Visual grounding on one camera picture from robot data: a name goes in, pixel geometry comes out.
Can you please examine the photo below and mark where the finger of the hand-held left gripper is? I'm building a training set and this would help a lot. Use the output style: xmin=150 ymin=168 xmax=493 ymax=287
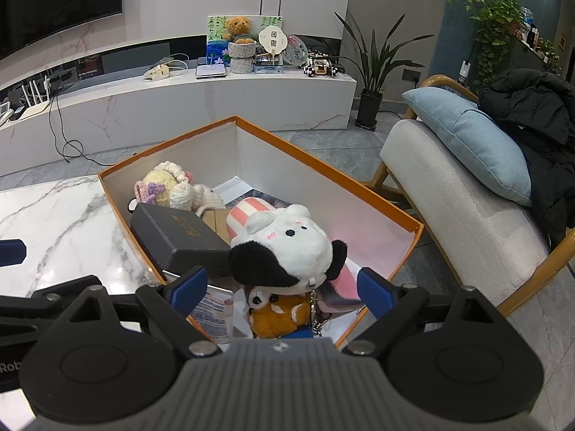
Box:
xmin=29 ymin=274 xmax=106 ymax=314
xmin=0 ymin=239 xmax=26 ymax=267

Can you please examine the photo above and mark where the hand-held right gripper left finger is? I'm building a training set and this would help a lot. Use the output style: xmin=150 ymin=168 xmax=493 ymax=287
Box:
xmin=54 ymin=266 xmax=223 ymax=359

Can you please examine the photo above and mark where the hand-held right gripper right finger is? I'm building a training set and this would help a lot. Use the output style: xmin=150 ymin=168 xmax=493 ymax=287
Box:
xmin=346 ymin=267 xmax=506 ymax=355

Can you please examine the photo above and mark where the pink wallet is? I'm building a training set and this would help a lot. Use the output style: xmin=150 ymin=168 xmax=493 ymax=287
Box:
xmin=319 ymin=265 xmax=367 ymax=312

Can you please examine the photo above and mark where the white printed tube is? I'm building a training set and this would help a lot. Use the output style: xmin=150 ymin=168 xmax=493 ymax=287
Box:
xmin=191 ymin=285 xmax=234 ymax=342

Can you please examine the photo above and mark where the black gift box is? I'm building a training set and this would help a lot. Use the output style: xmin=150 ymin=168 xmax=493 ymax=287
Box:
xmin=129 ymin=202 xmax=232 ymax=279

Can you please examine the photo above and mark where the orange cardboard box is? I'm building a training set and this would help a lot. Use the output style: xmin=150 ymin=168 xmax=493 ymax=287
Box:
xmin=98 ymin=116 xmax=425 ymax=348

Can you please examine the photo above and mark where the brown plush toy blue outfit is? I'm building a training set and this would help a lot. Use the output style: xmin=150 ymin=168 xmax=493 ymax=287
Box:
xmin=245 ymin=285 xmax=315 ymax=339

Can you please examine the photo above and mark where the white crochet bunny doll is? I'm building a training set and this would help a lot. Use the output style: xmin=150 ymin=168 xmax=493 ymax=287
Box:
xmin=134 ymin=162 xmax=227 ymax=216

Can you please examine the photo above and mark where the black and white plush toy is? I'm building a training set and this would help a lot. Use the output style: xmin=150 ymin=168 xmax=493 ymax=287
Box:
xmin=226 ymin=195 xmax=349 ymax=337

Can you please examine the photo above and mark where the illustrated card box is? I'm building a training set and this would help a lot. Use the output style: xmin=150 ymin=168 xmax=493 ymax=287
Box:
xmin=234 ymin=191 xmax=293 ymax=209

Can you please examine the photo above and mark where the brown cardboard piece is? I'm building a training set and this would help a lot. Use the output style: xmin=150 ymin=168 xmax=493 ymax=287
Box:
xmin=200 ymin=209 xmax=232 ymax=245

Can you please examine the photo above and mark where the white wooden armchair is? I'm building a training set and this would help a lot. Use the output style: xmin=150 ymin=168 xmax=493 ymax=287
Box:
xmin=359 ymin=74 xmax=575 ymax=317

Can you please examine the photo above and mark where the white router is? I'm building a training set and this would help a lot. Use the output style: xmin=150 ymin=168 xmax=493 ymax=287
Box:
xmin=6 ymin=78 xmax=50 ymax=120

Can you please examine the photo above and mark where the white marble television console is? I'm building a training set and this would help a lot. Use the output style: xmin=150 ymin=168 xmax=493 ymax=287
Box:
xmin=0 ymin=33 xmax=358 ymax=178

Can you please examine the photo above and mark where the blue cushion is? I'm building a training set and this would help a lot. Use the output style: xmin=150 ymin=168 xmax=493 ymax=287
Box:
xmin=401 ymin=86 xmax=533 ymax=208

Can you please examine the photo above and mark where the tall potted plant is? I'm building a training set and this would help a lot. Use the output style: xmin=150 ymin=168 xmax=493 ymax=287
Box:
xmin=335 ymin=11 xmax=436 ymax=129

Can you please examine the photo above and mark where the white power strip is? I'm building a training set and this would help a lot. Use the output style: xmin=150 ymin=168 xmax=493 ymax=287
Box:
xmin=144 ymin=65 xmax=174 ymax=82

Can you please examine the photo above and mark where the black and white toy car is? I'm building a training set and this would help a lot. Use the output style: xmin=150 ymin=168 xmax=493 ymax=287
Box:
xmin=300 ymin=51 xmax=344 ymax=78

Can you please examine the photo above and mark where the black coat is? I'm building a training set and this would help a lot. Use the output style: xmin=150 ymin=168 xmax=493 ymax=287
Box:
xmin=478 ymin=67 xmax=575 ymax=250

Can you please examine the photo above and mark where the black television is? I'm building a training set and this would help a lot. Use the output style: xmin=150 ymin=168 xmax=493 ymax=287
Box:
xmin=0 ymin=0 xmax=123 ymax=61

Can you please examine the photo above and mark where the painted canvas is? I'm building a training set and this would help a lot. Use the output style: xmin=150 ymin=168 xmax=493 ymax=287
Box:
xmin=207 ymin=15 xmax=286 ymax=66

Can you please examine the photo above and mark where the round paper fan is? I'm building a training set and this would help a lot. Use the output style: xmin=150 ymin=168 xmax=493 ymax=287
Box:
xmin=257 ymin=26 xmax=285 ymax=64

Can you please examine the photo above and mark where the trailing green plant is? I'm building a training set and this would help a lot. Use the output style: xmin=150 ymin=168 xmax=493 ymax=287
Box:
xmin=429 ymin=0 xmax=562 ymax=91

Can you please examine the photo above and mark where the black cable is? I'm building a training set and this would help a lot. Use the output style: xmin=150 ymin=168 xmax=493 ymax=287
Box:
xmin=47 ymin=94 xmax=86 ymax=162

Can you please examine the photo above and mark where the white cable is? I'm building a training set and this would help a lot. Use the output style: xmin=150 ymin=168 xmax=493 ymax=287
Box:
xmin=155 ymin=54 xmax=189 ymax=75

